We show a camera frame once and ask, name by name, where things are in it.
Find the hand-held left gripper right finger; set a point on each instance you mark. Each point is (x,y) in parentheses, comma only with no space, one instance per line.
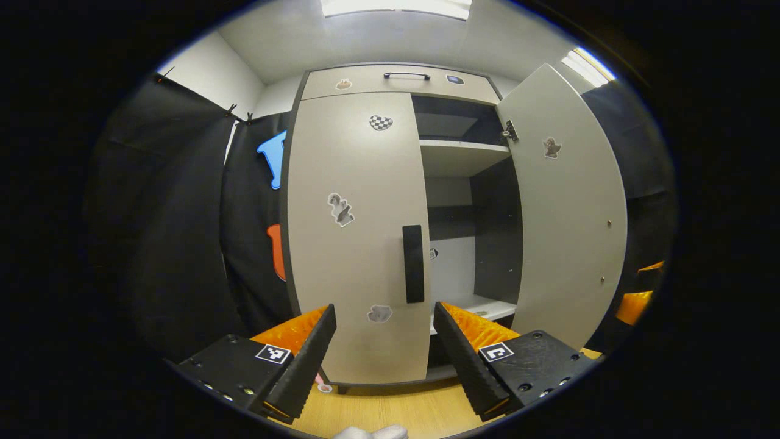
(463,360)

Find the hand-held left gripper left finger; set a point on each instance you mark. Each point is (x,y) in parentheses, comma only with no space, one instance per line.
(311,360)

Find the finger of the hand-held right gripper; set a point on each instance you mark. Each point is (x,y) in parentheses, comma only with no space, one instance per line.
(652,267)
(634,308)

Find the beige cabinet door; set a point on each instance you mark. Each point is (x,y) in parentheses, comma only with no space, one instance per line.
(567,244)
(341,274)

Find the beige double-door shoe cabinet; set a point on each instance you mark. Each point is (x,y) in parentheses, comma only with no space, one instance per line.
(496,231)

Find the white cabinet shelf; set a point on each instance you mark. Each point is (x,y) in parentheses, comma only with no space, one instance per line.
(487,308)
(457,161)

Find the beige cabinet drawer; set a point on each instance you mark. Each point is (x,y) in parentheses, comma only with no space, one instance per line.
(426,91)

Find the pink plush toy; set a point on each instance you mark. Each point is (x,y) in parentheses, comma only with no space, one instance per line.
(324,388)

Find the black backdrop cloth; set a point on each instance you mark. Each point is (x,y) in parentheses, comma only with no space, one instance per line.
(170,244)

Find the narrow ceiling light panel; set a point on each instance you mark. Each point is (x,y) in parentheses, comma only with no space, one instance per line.
(586,66)

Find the large ceiling light panel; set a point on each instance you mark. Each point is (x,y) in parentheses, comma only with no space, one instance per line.
(396,7)

